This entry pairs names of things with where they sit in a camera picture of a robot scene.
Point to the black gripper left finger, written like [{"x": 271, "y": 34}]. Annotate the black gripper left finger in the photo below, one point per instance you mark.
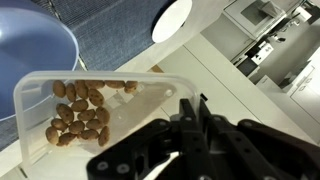
[{"x": 186, "y": 140}]

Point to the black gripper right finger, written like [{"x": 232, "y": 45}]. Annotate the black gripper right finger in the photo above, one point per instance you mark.
[{"x": 253, "y": 150}]

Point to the clear plastic tupperware container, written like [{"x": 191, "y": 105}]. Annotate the clear plastic tupperware container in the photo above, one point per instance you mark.
[{"x": 140, "y": 100}]

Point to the brown almond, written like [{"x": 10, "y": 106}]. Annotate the brown almond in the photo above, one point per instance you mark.
[
  {"x": 89, "y": 134},
  {"x": 59, "y": 88},
  {"x": 66, "y": 139},
  {"x": 115, "y": 84},
  {"x": 96, "y": 97},
  {"x": 86, "y": 115},
  {"x": 52, "y": 135},
  {"x": 80, "y": 105},
  {"x": 104, "y": 136},
  {"x": 70, "y": 92},
  {"x": 94, "y": 124},
  {"x": 130, "y": 90},
  {"x": 59, "y": 124},
  {"x": 65, "y": 113},
  {"x": 131, "y": 84},
  {"x": 81, "y": 89},
  {"x": 103, "y": 115},
  {"x": 76, "y": 127},
  {"x": 95, "y": 84}
]

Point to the blue plastic bowl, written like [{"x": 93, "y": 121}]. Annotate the blue plastic bowl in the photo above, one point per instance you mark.
[{"x": 33, "y": 50}]

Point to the white kitchen cabinet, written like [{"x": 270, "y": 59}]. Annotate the white kitchen cabinet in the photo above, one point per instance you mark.
[{"x": 300, "y": 100}]

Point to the white round plate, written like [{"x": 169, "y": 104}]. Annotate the white round plate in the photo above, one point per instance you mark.
[{"x": 171, "y": 20}]

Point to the white kitchen oven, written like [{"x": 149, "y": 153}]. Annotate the white kitchen oven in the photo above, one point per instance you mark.
[{"x": 253, "y": 15}]

